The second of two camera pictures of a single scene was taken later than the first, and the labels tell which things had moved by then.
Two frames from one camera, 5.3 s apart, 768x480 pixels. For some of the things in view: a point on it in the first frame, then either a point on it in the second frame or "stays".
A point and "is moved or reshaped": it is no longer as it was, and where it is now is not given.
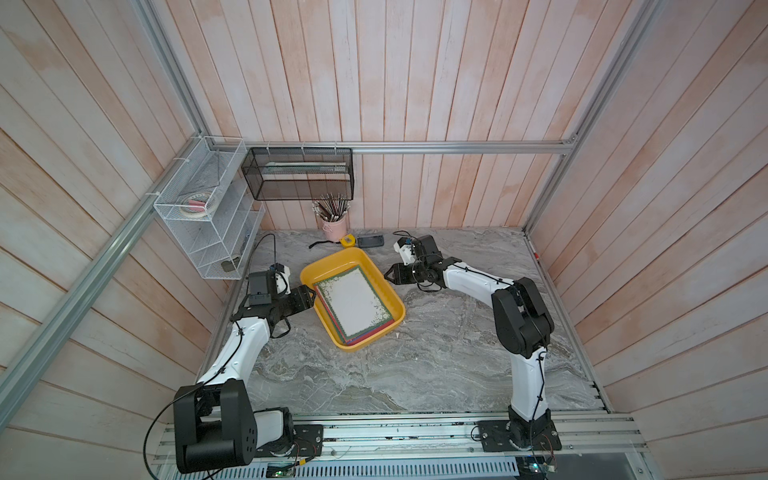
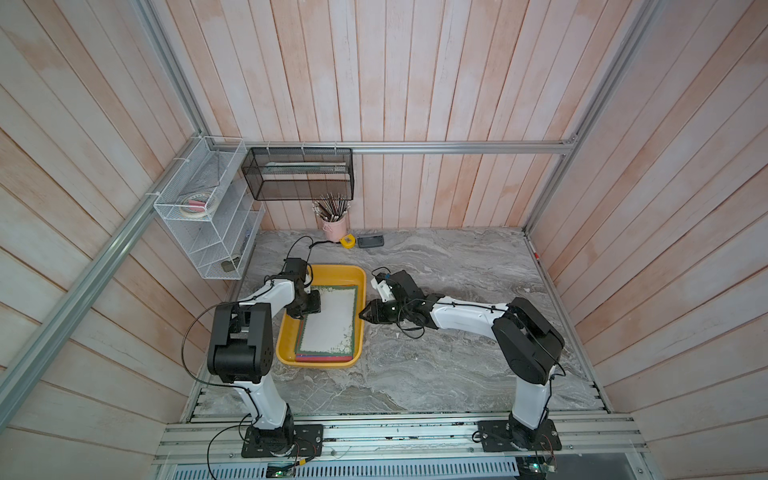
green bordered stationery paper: [353, 302] is moved or reshaped
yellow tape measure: [348, 240] stays
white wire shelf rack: [207, 198] stays
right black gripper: [397, 273] → [376, 316]
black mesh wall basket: [300, 174] stays
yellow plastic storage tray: [353, 297] → [327, 275]
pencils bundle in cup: [331, 207] stays
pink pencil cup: [335, 230] stays
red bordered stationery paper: [353, 339] → [323, 358]
